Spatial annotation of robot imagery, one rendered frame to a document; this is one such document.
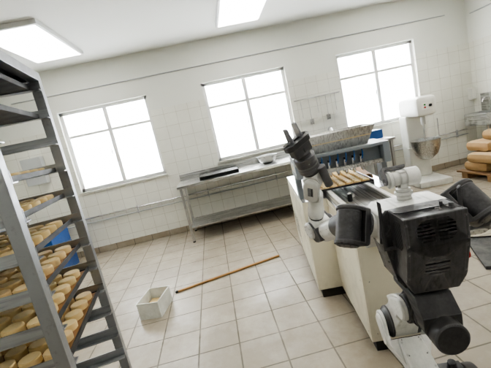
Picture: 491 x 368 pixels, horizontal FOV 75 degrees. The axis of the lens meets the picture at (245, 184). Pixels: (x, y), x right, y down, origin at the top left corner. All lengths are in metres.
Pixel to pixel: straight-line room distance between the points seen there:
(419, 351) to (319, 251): 1.19
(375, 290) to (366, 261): 0.20
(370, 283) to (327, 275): 0.76
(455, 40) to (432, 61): 0.54
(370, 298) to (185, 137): 4.08
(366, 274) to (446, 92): 5.24
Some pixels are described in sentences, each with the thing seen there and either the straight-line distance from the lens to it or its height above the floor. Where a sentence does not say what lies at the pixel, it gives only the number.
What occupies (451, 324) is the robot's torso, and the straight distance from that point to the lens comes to 1.31.
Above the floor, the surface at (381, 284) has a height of 0.45.
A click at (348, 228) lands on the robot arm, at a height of 1.07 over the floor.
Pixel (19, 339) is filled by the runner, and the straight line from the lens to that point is 0.96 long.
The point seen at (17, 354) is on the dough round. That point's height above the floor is 1.06.
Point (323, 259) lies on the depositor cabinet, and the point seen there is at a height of 0.34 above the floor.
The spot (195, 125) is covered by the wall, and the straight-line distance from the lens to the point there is 5.43.
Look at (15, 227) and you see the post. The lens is 0.84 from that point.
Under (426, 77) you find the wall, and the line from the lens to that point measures 6.70.
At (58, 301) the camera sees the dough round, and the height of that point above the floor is 1.14.
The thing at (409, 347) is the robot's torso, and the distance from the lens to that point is 1.75.
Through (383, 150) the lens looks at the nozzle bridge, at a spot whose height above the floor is 1.11.
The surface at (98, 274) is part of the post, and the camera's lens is 1.32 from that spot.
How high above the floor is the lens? 1.49
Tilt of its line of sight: 10 degrees down
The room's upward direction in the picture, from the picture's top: 13 degrees counter-clockwise
